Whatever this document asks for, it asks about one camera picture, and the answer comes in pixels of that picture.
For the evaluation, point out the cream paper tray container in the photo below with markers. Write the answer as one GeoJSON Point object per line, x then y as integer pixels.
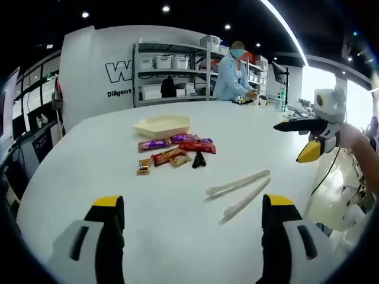
{"type": "Point", "coordinates": [163, 125]}

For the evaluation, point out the red orange biscuit packet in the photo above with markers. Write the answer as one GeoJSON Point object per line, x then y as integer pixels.
{"type": "Point", "coordinates": [167, 156]}

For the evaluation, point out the black monitor on stand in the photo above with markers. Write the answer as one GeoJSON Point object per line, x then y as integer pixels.
{"type": "Point", "coordinates": [279, 74]}

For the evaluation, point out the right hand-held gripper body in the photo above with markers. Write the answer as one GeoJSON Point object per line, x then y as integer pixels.
{"type": "Point", "coordinates": [328, 103]}

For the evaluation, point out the brown purple snack packet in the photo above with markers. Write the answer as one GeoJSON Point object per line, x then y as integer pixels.
{"type": "Point", "coordinates": [154, 144]}

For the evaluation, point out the clear pump bottle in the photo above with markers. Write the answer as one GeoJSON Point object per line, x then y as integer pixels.
{"type": "Point", "coordinates": [277, 103]}

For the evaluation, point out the white cardboard box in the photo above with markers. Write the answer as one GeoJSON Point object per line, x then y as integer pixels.
{"type": "Point", "coordinates": [150, 92]}

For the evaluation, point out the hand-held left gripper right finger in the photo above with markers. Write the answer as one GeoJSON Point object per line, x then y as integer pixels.
{"type": "Point", "coordinates": [281, 236]}

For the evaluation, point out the coat rack with clothes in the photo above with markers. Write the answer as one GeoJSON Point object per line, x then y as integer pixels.
{"type": "Point", "coordinates": [57, 103]}

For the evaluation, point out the grey metal shelf rack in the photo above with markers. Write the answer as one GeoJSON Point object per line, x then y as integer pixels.
{"type": "Point", "coordinates": [136, 77]}

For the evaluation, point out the clear lidded storage bin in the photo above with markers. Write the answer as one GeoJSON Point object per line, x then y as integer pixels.
{"type": "Point", "coordinates": [210, 41]}

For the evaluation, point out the white paper cup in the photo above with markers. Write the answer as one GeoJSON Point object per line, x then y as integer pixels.
{"type": "Point", "coordinates": [262, 101]}

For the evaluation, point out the black triangular snack packet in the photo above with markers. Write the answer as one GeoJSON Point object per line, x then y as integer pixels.
{"type": "Point", "coordinates": [199, 161]}

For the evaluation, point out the black bag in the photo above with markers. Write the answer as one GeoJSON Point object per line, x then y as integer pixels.
{"type": "Point", "coordinates": [168, 88]}

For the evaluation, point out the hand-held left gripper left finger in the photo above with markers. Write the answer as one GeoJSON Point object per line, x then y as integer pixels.
{"type": "Point", "coordinates": [100, 236]}

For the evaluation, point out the small orange snack packet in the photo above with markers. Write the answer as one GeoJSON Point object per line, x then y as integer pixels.
{"type": "Point", "coordinates": [144, 166]}

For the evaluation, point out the red snack packet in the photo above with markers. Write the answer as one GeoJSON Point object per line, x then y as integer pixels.
{"type": "Point", "coordinates": [197, 147]}

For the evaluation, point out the white storage bin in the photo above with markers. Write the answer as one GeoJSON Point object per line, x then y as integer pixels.
{"type": "Point", "coordinates": [180, 62]}
{"type": "Point", "coordinates": [163, 62]}
{"type": "Point", "coordinates": [146, 63]}

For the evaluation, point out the cream plastic food tongs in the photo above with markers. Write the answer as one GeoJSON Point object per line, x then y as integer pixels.
{"type": "Point", "coordinates": [242, 185]}

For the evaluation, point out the small tan snack packet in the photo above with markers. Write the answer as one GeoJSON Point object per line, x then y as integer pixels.
{"type": "Point", "coordinates": [180, 160]}

